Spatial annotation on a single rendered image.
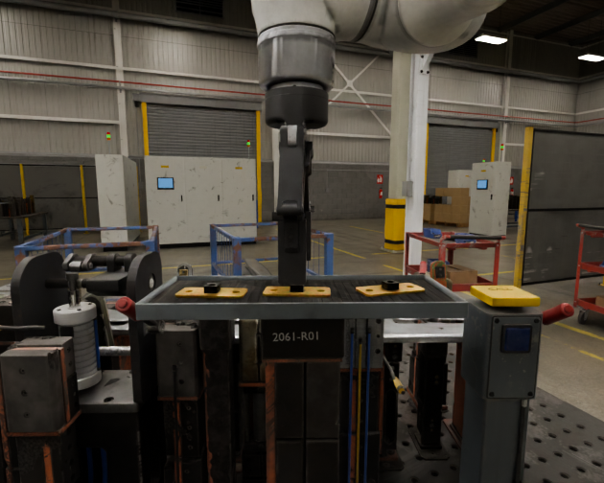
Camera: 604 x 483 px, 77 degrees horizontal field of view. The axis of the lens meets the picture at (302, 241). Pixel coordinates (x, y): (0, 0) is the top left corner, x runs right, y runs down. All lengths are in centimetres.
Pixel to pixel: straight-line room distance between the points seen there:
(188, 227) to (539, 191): 666
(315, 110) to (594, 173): 575
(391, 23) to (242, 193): 851
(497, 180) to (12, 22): 1510
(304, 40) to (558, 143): 519
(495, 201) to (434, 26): 1051
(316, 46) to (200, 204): 840
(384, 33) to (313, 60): 11
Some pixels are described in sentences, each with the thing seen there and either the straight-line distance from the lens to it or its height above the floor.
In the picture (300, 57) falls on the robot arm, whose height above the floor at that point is 143.
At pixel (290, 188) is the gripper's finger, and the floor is 129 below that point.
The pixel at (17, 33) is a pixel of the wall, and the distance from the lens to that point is 1620.
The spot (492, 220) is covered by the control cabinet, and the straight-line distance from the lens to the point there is 1097.
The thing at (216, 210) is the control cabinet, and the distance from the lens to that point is 885.
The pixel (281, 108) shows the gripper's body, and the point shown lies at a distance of 44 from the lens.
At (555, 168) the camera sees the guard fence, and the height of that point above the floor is 154.
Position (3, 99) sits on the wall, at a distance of 1585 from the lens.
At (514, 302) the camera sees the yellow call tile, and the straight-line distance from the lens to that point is 53.
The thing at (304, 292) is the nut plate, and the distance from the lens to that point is 47.
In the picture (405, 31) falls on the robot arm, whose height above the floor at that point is 147.
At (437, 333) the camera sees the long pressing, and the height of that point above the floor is 100.
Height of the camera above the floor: 129
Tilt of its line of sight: 8 degrees down
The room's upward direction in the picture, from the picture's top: straight up
